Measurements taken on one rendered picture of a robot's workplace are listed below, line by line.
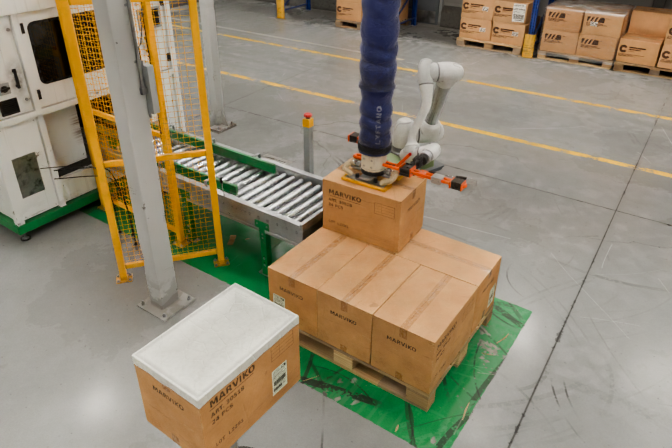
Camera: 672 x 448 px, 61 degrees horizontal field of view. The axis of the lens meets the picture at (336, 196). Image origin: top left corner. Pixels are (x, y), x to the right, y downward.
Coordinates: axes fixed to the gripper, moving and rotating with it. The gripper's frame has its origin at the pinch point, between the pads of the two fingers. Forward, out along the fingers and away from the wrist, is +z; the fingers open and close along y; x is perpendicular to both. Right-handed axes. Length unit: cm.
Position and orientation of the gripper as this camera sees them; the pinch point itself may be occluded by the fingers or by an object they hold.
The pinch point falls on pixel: (410, 170)
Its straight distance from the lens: 377.9
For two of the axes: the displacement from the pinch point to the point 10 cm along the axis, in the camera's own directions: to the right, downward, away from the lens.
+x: -8.4, -2.7, 4.7
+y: 0.0, 8.7, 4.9
